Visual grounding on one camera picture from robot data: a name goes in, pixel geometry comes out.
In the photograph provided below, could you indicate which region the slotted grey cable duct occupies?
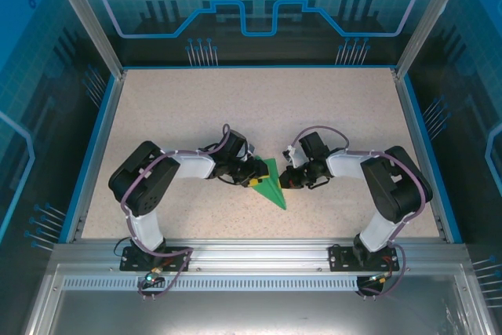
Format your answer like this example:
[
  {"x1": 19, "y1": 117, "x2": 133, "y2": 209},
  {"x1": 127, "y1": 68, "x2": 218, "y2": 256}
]
[{"x1": 61, "y1": 276, "x2": 366, "y2": 292}]

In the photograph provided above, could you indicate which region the left cable connector with light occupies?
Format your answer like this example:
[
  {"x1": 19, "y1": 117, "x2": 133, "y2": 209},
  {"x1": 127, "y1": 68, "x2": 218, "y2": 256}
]
[{"x1": 143, "y1": 267, "x2": 163, "y2": 286}]

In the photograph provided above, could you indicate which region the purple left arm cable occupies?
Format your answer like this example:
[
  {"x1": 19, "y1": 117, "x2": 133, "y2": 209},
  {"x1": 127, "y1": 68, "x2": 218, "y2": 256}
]
[{"x1": 119, "y1": 123, "x2": 233, "y2": 301}]

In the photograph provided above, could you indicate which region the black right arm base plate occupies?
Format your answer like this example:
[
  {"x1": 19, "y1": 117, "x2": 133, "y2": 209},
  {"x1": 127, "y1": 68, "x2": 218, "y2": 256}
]
[{"x1": 328, "y1": 243, "x2": 401, "y2": 273}]

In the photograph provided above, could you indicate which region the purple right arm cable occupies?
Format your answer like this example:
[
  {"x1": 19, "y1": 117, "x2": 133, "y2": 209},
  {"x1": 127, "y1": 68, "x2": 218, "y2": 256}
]
[{"x1": 289, "y1": 126, "x2": 429, "y2": 299}]

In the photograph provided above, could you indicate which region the right cable connector with light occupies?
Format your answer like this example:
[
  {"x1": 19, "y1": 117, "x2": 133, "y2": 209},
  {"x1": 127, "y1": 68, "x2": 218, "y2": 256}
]
[{"x1": 366, "y1": 270, "x2": 394, "y2": 284}]

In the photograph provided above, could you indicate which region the brushed metal tray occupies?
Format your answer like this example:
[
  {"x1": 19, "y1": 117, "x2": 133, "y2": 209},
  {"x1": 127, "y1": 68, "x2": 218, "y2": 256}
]
[{"x1": 22, "y1": 263, "x2": 496, "y2": 335}]

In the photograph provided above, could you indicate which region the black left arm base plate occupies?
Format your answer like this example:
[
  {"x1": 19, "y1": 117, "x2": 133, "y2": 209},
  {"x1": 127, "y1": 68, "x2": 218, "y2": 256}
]
[{"x1": 118, "y1": 246, "x2": 192, "y2": 272}]

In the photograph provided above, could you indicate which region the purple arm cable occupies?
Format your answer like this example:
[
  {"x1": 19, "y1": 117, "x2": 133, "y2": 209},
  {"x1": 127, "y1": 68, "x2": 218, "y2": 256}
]
[
  {"x1": 119, "y1": 123, "x2": 233, "y2": 301},
  {"x1": 289, "y1": 126, "x2": 429, "y2": 299}
]

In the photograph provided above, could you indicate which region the cable connector with light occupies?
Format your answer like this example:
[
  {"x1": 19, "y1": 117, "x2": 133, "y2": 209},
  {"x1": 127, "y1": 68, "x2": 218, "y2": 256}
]
[
  {"x1": 143, "y1": 267, "x2": 163, "y2": 286},
  {"x1": 366, "y1": 270, "x2": 394, "y2": 284}
]

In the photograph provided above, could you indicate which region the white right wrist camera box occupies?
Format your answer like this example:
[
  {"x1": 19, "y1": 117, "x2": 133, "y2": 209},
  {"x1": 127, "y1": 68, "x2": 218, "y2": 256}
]
[{"x1": 279, "y1": 145, "x2": 302, "y2": 168}]

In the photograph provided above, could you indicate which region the aluminium side rail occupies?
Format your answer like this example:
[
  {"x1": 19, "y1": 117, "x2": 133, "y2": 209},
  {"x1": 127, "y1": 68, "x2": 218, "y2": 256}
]
[
  {"x1": 64, "y1": 69, "x2": 127, "y2": 244},
  {"x1": 391, "y1": 69, "x2": 453, "y2": 242}
]

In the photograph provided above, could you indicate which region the aluminium mounting rail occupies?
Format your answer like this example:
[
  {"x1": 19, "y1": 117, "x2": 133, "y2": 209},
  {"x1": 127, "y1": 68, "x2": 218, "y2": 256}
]
[{"x1": 49, "y1": 237, "x2": 471, "y2": 271}]

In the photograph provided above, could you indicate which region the aluminium frame post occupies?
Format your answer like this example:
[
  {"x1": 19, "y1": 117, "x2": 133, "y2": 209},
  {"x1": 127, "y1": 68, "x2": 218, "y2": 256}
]
[
  {"x1": 43, "y1": 0, "x2": 127, "y2": 78},
  {"x1": 393, "y1": 0, "x2": 472, "y2": 79}
]

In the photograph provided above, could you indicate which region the green paper sheet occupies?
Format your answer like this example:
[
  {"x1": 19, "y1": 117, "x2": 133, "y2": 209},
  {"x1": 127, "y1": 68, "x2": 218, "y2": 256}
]
[{"x1": 249, "y1": 156, "x2": 289, "y2": 210}]

